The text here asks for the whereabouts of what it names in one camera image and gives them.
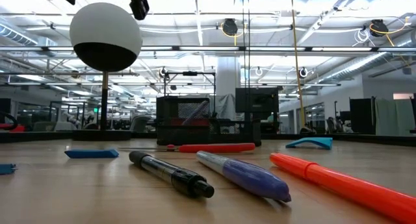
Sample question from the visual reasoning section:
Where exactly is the green curtain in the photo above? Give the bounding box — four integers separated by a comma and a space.
375, 99, 416, 136

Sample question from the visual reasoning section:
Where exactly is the black cabinet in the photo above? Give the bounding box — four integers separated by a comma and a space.
350, 97, 376, 136

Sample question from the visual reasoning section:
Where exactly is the black monitor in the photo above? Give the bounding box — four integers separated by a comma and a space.
235, 87, 280, 114

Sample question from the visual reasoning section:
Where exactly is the black mesh desk organizer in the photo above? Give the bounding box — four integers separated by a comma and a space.
155, 95, 263, 147

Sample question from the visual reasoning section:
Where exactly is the small blue binder clip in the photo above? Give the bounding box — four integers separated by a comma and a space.
0, 163, 18, 175

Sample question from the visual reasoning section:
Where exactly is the red and black cart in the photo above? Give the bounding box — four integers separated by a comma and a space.
0, 110, 27, 133

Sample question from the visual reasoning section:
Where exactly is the white globe table lamp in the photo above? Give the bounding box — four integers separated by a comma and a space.
69, 2, 143, 142

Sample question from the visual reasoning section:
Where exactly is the black pen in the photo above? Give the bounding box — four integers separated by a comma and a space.
128, 151, 215, 199

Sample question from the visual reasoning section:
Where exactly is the black ceiling cable reel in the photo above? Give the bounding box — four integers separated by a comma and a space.
222, 18, 239, 36
369, 19, 389, 38

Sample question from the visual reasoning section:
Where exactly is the black aluminium table frame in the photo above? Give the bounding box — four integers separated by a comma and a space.
0, 130, 416, 147

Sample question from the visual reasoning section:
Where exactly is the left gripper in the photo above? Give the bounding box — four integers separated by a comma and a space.
126, 0, 150, 21

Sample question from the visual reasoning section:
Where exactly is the orange highlighter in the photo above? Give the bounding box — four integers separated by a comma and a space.
269, 153, 416, 224

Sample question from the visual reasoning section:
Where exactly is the purple-blue permanent marker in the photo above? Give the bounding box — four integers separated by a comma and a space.
196, 151, 292, 203

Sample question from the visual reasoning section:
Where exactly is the blue curved plastic piece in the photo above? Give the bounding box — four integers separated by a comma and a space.
285, 137, 333, 151

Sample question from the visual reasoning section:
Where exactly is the grey office chair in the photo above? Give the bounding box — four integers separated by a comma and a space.
129, 115, 153, 133

